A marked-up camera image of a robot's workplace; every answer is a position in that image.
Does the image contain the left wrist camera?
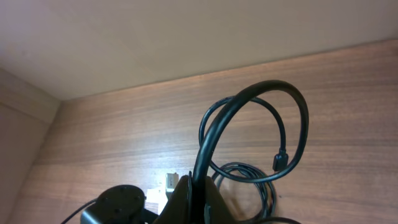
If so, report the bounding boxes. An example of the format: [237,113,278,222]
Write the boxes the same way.
[145,173,180,215]

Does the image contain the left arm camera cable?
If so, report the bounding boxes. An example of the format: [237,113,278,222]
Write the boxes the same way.
[60,198,98,224]

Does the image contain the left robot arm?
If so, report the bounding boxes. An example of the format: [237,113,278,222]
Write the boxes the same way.
[80,185,158,224]

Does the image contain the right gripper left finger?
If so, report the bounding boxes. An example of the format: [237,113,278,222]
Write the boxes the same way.
[153,175,192,224]

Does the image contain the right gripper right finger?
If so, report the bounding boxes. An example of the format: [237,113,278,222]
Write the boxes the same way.
[204,177,238,224]

